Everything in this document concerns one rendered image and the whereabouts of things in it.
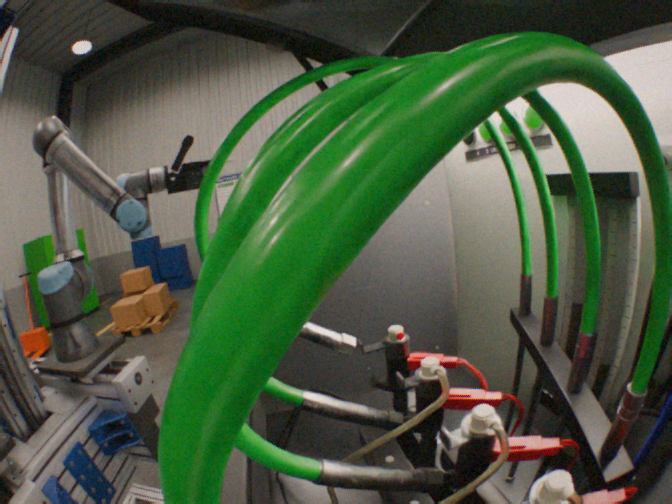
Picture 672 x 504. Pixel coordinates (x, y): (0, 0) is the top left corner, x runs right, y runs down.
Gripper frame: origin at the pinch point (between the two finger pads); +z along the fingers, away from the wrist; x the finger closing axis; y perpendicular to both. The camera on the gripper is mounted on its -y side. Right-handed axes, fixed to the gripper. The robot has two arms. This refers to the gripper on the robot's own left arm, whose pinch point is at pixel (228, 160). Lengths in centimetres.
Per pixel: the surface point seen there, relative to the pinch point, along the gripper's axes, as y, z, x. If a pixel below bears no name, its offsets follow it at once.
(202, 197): 6, -16, 65
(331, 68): -5, -3, 67
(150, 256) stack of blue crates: 144, -91, -574
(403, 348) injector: 24, 0, 73
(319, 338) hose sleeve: 21, -8, 70
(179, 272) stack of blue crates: 184, -33, -541
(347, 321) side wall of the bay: 37, 11, 44
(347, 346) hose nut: 22, -5, 71
